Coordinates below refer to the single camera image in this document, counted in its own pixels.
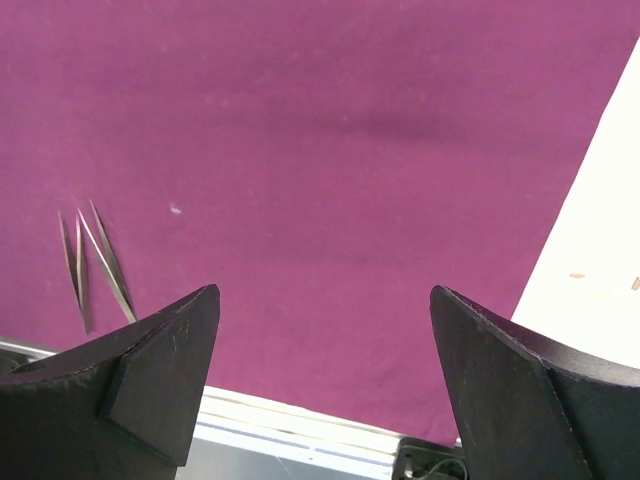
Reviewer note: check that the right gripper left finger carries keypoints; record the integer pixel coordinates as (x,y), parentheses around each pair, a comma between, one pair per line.
(121,406)

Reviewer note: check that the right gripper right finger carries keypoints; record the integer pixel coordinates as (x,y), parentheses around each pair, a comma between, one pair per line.
(529,407)

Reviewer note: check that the thin steel tweezers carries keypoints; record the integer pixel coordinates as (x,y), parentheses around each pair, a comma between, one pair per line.
(75,258)
(108,262)

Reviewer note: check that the purple cloth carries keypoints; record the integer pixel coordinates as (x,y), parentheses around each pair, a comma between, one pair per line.
(324,163)

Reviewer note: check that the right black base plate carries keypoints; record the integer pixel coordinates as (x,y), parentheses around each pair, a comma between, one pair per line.
(420,459)

